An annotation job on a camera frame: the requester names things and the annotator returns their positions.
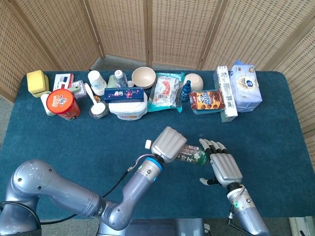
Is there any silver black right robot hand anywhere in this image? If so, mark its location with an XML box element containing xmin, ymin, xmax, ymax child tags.
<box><xmin>198</xmin><ymin>138</ymin><xmax>243</xmax><ymax>189</ymax></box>

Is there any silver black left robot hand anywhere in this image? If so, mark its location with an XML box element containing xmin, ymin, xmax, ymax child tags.
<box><xmin>150</xmin><ymin>126</ymin><xmax>188</xmax><ymax>164</ymax></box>

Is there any green tea bottle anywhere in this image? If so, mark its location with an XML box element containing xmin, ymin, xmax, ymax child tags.
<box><xmin>144</xmin><ymin>139</ymin><xmax>210</xmax><ymax>168</ymax></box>

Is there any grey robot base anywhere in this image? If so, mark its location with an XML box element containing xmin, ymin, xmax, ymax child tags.
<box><xmin>126</xmin><ymin>218</ymin><xmax>205</xmax><ymax>236</ymax></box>

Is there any pale green tissue box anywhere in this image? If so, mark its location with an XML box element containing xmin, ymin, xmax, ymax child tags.
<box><xmin>213</xmin><ymin>71</ymin><xmax>238</xmax><ymax>123</ymax></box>

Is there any teal clear snack bag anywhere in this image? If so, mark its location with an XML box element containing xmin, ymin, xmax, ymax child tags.
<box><xmin>147</xmin><ymin>72</ymin><xmax>186</xmax><ymax>113</ymax></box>

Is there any white detergent tub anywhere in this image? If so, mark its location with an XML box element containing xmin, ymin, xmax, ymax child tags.
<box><xmin>108</xmin><ymin>92</ymin><xmax>149</xmax><ymax>121</ymax></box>

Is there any blue spray bottle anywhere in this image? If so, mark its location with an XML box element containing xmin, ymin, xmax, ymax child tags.
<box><xmin>181</xmin><ymin>80</ymin><xmax>192</xmax><ymax>103</ymax></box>

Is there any brown cookie pack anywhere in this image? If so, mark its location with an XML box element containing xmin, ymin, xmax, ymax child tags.
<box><xmin>189</xmin><ymin>89</ymin><xmax>226</xmax><ymax>111</ymax></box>

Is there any navy blue long box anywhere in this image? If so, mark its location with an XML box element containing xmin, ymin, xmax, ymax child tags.
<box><xmin>103</xmin><ymin>87</ymin><xmax>145</xmax><ymax>104</ymax></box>

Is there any beige bowl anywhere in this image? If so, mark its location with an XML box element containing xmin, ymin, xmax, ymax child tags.
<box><xmin>183</xmin><ymin>73</ymin><xmax>204</xmax><ymax>92</ymax></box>
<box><xmin>131</xmin><ymin>66</ymin><xmax>157</xmax><ymax>89</ymax></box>

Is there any white long carton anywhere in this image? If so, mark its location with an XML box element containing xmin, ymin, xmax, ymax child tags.
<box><xmin>216</xmin><ymin>65</ymin><xmax>239</xmax><ymax>118</ymax></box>

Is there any clear water bottle white cap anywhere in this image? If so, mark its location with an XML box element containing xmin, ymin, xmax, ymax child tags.
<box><xmin>107</xmin><ymin>69</ymin><xmax>129</xmax><ymax>89</ymax></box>

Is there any white blue tissue pack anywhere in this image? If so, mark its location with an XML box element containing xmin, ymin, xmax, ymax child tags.
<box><xmin>229</xmin><ymin>60</ymin><xmax>263</xmax><ymax>113</ymax></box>

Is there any blue table cloth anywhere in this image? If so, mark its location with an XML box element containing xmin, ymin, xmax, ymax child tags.
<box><xmin>0</xmin><ymin>70</ymin><xmax>308</xmax><ymax>220</ymax></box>

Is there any stack of white paper cups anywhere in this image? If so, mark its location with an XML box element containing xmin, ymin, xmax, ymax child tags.
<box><xmin>88</xmin><ymin>70</ymin><xmax>108</xmax><ymax>96</ymax></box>

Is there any small clear plastic box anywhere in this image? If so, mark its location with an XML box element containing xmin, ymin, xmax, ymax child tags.
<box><xmin>71</xmin><ymin>80</ymin><xmax>88</xmax><ymax>99</ymax></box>

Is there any red snack canister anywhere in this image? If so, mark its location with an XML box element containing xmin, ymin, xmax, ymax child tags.
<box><xmin>46</xmin><ymin>88</ymin><xmax>81</xmax><ymax>121</ymax></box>

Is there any woven wooden folding screen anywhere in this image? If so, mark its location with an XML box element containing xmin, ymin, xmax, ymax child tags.
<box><xmin>0</xmin><ymin>0</ymin><xmax>315</xmax><ymax>150</ymax></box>

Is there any red white small box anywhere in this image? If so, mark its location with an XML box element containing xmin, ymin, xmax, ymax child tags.
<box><xmin>53</xmin><ymin>73</ymin><xmax>75</xmax><ymax>91</ymax></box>

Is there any light green white roll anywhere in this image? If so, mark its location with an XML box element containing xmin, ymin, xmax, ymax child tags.
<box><xmin>40</xmin><ymin>91</ymin><xmax>57</xmax><ymax>117</ymax></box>

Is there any yellow green sponge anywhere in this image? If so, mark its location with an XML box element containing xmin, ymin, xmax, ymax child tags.
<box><xmin>26</xmin><ymin>70</ymin><xmax>50</xmax><ymax>98</ymax></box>

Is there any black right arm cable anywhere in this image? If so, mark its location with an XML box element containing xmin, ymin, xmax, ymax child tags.
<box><xmin>227</xmin><ymin>184</ymin><xmax>252</xmax><ymax>232</ymax></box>

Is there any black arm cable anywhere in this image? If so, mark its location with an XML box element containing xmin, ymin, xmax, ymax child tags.
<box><xmin>227</xmin><ymin>184</ymin><xmax>252</xmax><ymax>232</ymax></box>
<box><xmin>0</xmin><ymin>153</ymin><xmax>153</xmax><ymax>232</ymax></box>

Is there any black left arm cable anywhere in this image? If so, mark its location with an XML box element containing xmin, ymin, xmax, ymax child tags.
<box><xmin>0</xmin><ymin>153</ymin><xmax>153</xmax><ymax>232</ymax></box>

